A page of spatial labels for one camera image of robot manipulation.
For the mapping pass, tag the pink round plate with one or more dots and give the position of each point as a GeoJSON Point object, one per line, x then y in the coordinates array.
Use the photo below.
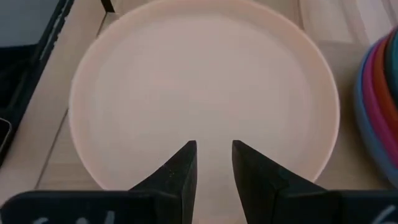
{"type": "Point", "coordinates": [368, 90]}

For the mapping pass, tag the orange round plate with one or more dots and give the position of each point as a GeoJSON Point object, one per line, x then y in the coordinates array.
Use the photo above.
{"type": "Point", "coordinates": [381, 84]}

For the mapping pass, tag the black metal shelf frame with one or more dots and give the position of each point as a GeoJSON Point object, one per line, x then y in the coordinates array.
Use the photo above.
{"type": "Point", "coordinates": [31, 81]}

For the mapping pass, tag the dark device with silver edge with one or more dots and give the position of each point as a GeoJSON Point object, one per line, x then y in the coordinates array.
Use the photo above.
{"type": "Point", "coordinates": [4, 137]}

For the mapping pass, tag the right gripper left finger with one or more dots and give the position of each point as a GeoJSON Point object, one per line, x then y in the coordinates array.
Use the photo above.
{"type": "Point", "coordinates": [178, 177]}

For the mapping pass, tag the cream round plate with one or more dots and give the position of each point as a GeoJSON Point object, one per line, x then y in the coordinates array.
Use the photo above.
{"type": "Point", "coordinates": [199, 81]}

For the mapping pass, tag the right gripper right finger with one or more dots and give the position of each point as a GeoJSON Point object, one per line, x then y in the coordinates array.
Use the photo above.
{"type": "Point", "coordinates": [258, 180]}

